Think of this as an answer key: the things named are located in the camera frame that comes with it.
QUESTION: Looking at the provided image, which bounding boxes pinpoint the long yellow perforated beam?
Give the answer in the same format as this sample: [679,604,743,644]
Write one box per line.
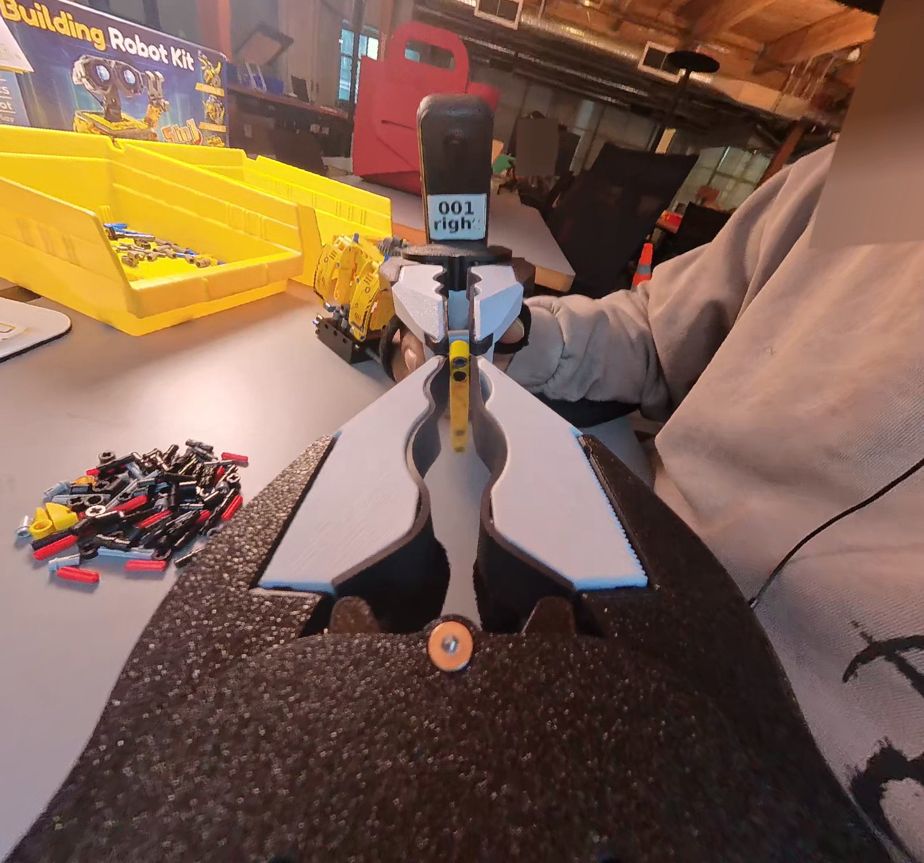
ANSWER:
[448,340,475,455]

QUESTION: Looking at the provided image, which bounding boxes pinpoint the person's right forearm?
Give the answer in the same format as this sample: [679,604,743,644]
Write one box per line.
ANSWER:
[505,257,730,406]

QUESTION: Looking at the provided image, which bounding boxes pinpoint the heap of assorted small parts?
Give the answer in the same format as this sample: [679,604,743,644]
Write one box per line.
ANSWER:
[101,221,219,268]

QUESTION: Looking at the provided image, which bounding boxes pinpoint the grey desk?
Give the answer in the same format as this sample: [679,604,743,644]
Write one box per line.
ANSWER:
[0,178,658,835]

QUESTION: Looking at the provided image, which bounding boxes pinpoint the black earphone cord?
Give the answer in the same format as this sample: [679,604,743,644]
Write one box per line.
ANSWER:
[747,455,924,608]

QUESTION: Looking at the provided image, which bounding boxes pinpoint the person's right hand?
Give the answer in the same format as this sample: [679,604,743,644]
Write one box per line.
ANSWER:
[396,300,531,381]

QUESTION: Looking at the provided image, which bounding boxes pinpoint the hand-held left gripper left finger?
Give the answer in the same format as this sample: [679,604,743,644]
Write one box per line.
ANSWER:
[256,355,447,635]

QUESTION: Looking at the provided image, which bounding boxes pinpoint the dark blue toy box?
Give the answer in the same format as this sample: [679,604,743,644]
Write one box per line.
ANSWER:
[0,0,231,150]

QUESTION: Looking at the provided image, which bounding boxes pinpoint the yellow block robot model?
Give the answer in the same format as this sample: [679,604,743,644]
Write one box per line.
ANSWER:
[312,234,405,365]

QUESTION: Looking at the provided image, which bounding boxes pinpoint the red felt bag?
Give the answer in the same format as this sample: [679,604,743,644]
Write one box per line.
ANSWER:
[351,21,502,196]

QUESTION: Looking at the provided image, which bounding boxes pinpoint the white wooden book stand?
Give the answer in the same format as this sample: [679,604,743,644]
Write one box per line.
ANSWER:
[0,298,73,364]

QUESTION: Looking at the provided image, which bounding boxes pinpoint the yellow plastic bin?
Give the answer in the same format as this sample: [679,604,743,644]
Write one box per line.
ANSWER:
[0,123,394,287]

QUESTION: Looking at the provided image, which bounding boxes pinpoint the person's grey hoodie torso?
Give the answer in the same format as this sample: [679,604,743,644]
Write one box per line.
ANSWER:
[653,145,924,863]

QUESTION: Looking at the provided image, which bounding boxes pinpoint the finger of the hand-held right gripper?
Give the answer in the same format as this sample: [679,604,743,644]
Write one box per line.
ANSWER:
[392,266,450,344]
[468,270,526,344]

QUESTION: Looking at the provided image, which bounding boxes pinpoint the black pole with disc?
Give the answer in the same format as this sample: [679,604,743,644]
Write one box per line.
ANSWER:
[667,51,723,153]

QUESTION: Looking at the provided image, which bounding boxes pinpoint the large black chair back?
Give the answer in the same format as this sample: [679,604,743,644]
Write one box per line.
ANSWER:
[545,143,701,299]

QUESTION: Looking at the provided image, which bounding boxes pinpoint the pile of black red pins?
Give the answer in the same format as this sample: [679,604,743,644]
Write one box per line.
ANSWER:
[14,439,250,584]

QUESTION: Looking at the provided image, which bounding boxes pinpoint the yellow bin with divider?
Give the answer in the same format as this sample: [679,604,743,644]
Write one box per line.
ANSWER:
[0,174,322,337]

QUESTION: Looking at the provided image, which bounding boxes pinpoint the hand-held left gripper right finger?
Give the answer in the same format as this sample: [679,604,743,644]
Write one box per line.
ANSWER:
[469,355,651,639]

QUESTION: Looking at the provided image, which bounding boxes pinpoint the metal air duct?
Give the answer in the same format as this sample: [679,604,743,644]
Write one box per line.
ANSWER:
[426,0,723,106]

